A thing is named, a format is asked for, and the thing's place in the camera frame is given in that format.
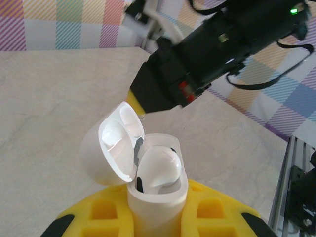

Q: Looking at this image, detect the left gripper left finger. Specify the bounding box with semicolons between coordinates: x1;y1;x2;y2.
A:
43;184;136;237

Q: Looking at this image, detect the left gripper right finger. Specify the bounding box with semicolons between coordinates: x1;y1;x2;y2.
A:
181;178;277;237

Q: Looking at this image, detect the white wireless earbud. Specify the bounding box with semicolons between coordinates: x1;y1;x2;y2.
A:
144;145;184;175
136;160;181;196

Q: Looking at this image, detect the wide aluminium base rail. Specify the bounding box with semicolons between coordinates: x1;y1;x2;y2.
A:
269;135;316;237

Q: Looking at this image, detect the white earbud charging case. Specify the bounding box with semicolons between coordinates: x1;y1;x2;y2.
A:
79;100;190;237

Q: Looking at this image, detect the thin black cable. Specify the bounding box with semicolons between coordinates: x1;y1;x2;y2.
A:
226;41;315;91

